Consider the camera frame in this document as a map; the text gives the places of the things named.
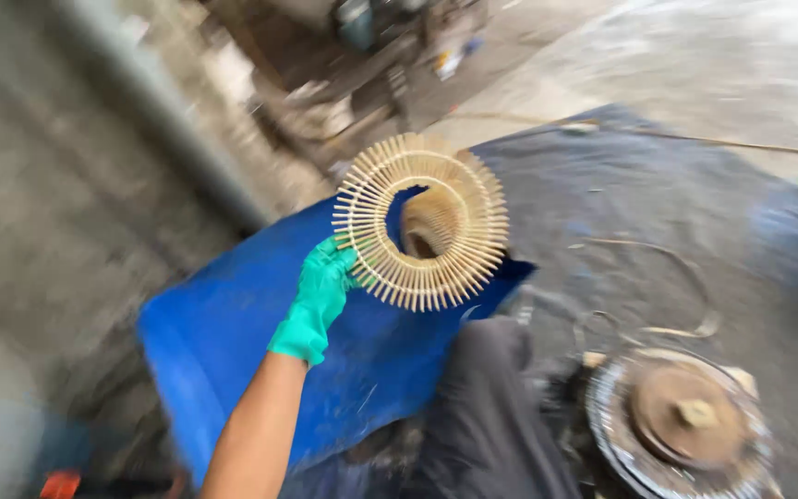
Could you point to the round metal filter housing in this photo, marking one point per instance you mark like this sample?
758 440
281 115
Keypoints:
679 423

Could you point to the orange object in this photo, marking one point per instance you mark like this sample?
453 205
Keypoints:
59 484

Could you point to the person's left fingers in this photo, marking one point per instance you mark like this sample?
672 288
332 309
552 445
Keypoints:
343 262

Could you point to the blue tarpaulin sheet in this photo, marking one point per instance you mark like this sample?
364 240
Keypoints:
440 291

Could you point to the tan pleated round filter element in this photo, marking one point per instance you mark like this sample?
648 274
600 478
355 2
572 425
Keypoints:
421 222

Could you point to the grey pipe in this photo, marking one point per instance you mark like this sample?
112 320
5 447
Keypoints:
156 111

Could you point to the person's left hand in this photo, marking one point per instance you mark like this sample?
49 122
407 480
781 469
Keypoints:
314 305

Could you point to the cluttered dirty machine heap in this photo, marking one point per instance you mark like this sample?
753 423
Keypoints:
357 62

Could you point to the person's dark trouser leg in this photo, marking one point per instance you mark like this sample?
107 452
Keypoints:
489 416

